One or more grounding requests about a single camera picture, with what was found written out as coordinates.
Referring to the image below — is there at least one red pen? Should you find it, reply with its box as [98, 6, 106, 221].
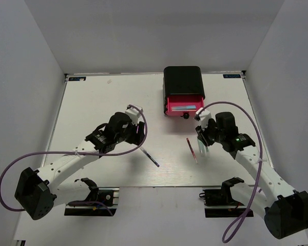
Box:
[186, 138, 198, 164]

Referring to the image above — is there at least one left blue label sticker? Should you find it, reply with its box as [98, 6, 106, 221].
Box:
[68, 76, 86, 81]

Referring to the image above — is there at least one purple pen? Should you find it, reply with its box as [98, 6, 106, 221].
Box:
[140, 147, 160, 168]

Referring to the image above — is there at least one black drawer cabinet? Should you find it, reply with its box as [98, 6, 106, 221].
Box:
[163, 66, 205, 111]

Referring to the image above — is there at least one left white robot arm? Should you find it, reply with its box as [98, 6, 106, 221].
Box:
[14, 105, 147, 220]

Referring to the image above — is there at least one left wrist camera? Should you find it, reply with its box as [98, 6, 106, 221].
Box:
[125, 106, 143, 126]

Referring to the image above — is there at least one blue capped highlighter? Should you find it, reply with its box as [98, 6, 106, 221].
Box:
[172, 105, 197, 109]

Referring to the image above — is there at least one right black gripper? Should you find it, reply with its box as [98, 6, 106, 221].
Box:
[196, 118, 225, 146]

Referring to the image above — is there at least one right blue label sticker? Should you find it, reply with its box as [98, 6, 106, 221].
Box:
[223, 74, 241, 78]

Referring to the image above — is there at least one pink drawer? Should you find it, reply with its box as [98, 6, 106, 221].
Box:
[164, 95, 204, 119]

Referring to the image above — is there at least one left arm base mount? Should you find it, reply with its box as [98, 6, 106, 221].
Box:
[64, 178, 120, 217]

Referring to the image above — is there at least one green capped highlighter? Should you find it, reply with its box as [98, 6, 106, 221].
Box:
[197, 139, 207, 157]

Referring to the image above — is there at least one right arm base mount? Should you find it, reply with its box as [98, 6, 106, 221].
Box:
[199, 177, 246, 218]

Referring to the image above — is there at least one orange capped highlighter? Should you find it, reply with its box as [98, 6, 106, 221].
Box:
[171, 108, 196, 112]

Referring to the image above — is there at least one blue label sticker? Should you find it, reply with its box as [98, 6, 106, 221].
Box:
[68, 76, 86, 81]
[223, 74, 241, 78]

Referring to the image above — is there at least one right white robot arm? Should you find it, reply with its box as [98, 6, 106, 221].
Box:
[195, 108, 308, 239]

